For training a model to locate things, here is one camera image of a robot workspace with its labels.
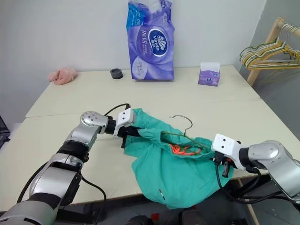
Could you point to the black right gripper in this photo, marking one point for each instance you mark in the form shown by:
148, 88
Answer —
219, 159

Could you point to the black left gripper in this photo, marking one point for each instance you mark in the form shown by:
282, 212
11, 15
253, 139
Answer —
126, 131

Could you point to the green shirt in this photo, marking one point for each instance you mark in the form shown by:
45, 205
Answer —
178, 178

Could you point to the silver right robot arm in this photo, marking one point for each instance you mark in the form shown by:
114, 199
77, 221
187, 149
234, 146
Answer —
269, 152

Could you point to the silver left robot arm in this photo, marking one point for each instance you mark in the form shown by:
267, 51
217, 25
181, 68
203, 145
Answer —
82, 133

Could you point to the blue tissue paper pack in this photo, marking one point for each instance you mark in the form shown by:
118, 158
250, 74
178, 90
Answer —
150, 58

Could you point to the dark rounded shape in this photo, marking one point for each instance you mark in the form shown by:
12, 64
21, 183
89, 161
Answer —
139, 220

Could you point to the pink towel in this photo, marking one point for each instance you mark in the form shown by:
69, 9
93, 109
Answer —
62, 76

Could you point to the purple tissue box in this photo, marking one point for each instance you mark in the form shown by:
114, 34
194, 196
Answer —
208, 76

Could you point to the hangers on wooden rack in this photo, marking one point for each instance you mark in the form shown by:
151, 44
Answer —
269, 66

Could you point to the wooden clothes rack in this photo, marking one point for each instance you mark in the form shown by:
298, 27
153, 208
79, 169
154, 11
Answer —
262, 56

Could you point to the dark object at table side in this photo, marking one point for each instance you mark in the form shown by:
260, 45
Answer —
3, 133

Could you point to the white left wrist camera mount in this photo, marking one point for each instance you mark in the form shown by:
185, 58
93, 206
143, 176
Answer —
124, 118

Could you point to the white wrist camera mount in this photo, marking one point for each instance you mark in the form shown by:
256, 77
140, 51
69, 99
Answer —
124, 118
225, 145

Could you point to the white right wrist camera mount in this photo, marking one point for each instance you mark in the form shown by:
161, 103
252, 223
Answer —
225, 145

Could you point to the black table frame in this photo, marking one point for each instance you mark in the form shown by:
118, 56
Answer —
93, 212

